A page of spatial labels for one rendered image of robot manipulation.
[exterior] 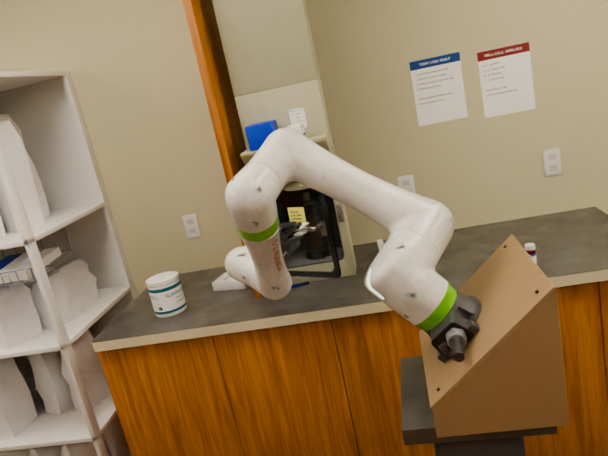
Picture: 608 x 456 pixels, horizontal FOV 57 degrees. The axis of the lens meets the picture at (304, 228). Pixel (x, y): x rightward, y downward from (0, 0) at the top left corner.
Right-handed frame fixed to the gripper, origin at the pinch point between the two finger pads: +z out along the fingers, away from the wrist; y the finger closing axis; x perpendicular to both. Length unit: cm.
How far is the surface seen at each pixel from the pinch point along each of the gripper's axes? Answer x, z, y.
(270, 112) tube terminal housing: 10.5, 10.6, 42.7
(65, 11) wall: 110, 9, 103
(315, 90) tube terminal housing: -5, 19, 47
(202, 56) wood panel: 23, -6, 67
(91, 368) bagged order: 107, -35, -52
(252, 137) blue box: 11.3, -1.8, 36.0
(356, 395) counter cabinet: -14, -7, -63
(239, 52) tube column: 17, 8, 66
